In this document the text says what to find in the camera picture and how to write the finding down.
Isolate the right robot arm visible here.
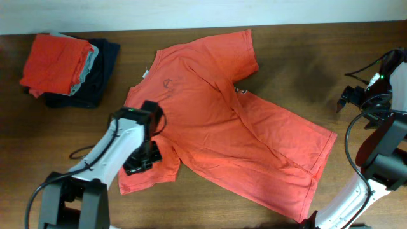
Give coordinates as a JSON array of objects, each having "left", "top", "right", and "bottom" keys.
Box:
[{"left": 299, "top": 48, "right": 406, "bottom": 229}]

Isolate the orange-red t-shirt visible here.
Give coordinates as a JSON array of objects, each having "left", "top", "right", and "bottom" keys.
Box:
[{"left": 118, "top": 30, "right": 336, "bottom": 222}]

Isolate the folded dark navy garment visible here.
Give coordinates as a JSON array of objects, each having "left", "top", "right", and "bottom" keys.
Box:
[{"left": 27, "top": 38, "right": 120, "bottom": 109}]

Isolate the black cable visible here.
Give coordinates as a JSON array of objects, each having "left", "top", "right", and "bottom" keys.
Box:
[
  {"left": 344, "top": 47, "right": 407, "bottom": 229},
  {"left": 24, "top": 111, "right": 168, "bottom": 229}
]

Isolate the right black cable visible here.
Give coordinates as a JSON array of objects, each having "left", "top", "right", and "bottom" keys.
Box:
[{"left": 344, "top": 47, "right": 407, "bottom": 229}]

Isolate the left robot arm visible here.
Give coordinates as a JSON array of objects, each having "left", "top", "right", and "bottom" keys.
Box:
[{"left": 35, "top": 101, "right": 163, "bottom": 229}]

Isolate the left black cable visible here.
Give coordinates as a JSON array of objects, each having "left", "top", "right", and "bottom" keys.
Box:
[{"left": 24, "top": 111, "right": 168, "bottom": 229}]

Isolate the folded grey shirt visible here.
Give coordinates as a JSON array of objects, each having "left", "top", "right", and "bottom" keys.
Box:
[{"left": 46, "top": 35, "right": 95, "bottom": 95}]

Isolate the folded red-orange shirt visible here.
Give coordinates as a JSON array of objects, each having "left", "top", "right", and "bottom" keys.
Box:
[{"left": 20, "top": 34, "right": 95, "bottom": 95}]

